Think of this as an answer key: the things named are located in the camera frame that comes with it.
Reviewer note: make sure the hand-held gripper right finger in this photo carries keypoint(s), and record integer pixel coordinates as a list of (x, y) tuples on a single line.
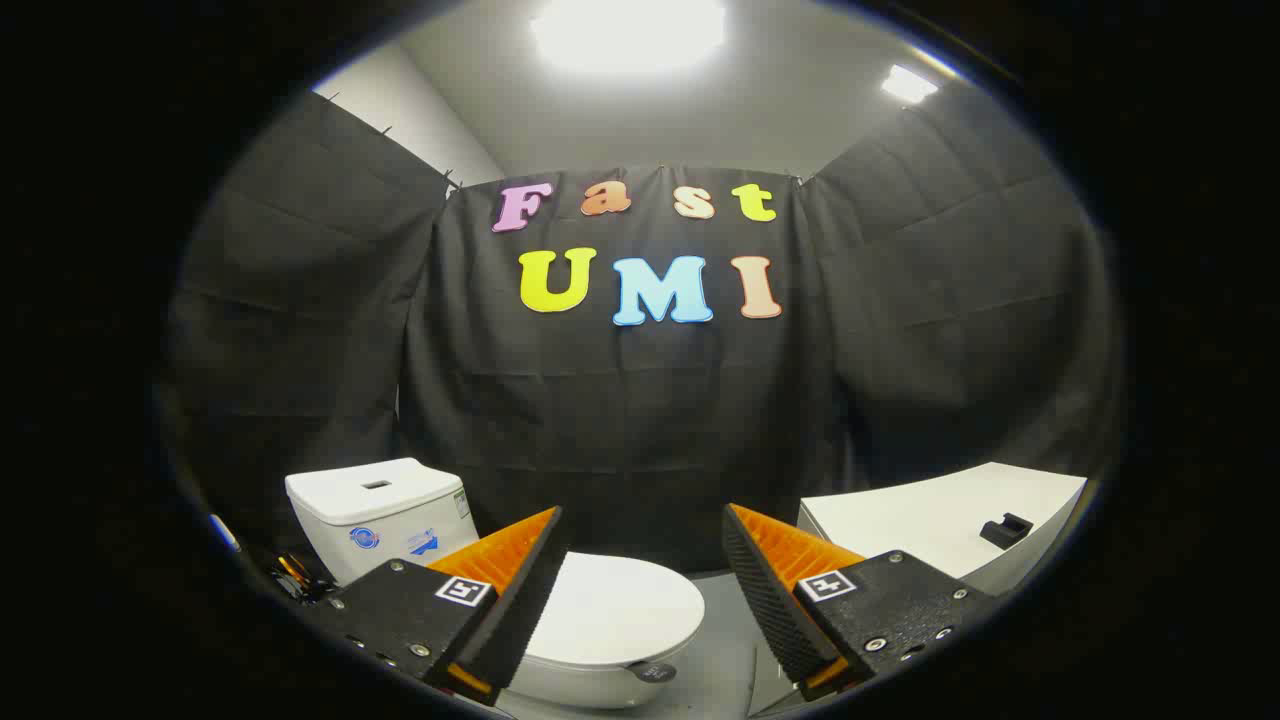
[(770, 600)]

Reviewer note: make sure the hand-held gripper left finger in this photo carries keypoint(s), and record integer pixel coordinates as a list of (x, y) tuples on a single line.
[(520, 610)]

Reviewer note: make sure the white toilet lid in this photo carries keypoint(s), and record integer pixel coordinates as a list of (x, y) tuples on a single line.
[(620, 605)]

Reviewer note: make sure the grey round lid tab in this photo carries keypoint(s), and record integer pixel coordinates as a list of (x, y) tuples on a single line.
[(652, 672)]

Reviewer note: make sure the white drawer cabinet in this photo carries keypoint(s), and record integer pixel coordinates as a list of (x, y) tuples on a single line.
[(920, 520)]

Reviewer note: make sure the black backdrop cloth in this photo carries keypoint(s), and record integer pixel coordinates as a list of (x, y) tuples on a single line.
[(640, 420)]

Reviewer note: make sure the small black holder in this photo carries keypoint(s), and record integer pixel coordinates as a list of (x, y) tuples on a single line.
[(1005, 530)]

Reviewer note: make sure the small ceiling light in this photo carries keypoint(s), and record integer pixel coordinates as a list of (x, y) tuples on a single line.
[(908, 84)]

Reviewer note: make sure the large ceiling light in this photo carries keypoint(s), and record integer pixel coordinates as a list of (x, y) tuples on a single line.
[(628, 30)]

